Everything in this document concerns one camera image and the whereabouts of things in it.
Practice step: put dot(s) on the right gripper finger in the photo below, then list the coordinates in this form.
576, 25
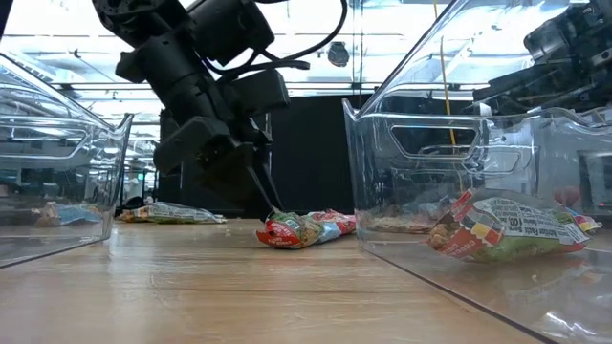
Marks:
550, 101
531, 80

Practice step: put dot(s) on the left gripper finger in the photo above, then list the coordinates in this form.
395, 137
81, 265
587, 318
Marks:
272, 186
260, 188

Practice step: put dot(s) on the red green granola bar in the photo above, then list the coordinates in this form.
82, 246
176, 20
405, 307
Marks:
291, 231
507, 229

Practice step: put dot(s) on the blue granola bar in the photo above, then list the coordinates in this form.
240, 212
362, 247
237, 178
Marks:
72, 215
172, 213

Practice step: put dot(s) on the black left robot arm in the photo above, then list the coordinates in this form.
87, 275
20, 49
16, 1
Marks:
162, 62

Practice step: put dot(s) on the clear plastic bin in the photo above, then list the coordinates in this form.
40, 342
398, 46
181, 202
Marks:
57, 157
497, 162
373, 191

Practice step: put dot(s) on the round black fixture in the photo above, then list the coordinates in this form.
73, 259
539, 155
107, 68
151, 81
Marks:
338, 54

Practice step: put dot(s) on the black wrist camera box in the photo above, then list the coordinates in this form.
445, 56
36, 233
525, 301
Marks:
260, 91

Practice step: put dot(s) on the black metal table frame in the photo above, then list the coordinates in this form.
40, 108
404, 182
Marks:
3, 14

